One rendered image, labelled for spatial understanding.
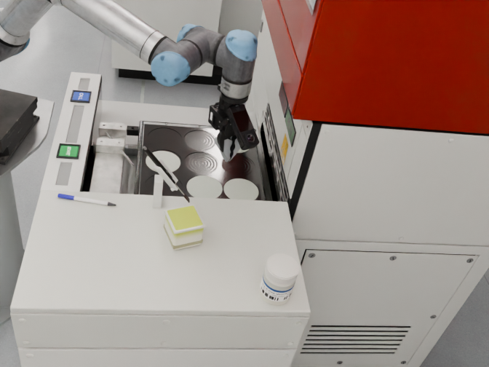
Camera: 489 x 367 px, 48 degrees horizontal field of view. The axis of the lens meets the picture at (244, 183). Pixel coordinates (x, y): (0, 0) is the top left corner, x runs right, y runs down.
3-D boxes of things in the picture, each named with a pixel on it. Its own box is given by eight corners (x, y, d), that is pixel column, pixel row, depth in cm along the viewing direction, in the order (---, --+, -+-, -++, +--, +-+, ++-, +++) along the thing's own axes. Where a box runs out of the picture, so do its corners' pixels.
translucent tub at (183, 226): (191, 223, 134) (194, 203, 130) (203, 245, 129) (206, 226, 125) (162, 229, 131) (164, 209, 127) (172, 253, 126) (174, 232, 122)
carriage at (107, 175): (126, 136, 173) (126, 129, 171) (117, 221, 146) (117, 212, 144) (100, 135, 172) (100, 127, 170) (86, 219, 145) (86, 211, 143)
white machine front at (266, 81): (255, 82, 215) (275, -18, 189) (286, 239, 155) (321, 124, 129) (247, 81, 215) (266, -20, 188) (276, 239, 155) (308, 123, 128)
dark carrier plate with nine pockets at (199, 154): (252, 132, 178) (253, 131, 177) (265, 208, 152) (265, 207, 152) (144, 125, 172) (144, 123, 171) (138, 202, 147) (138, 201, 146)
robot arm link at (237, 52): (233, 23, 132) (265, 34, 130) (227, 64, 139) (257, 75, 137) (217, 35, 127) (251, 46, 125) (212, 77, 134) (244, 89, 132)
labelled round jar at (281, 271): (287, 280, 126) (296, 253, 119) (292, 306, 120) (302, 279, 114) (257, 279, 124) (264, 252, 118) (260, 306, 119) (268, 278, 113)
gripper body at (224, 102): (230, 117, 151) (236, 79, 143) (248, 135, 146) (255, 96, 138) (207, 124, 147) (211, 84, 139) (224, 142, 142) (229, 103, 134)
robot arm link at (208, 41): (168, 31, 128) (210, 46, 125) (192, 17, 136) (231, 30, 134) (166, 62, 133) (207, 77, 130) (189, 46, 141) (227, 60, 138)
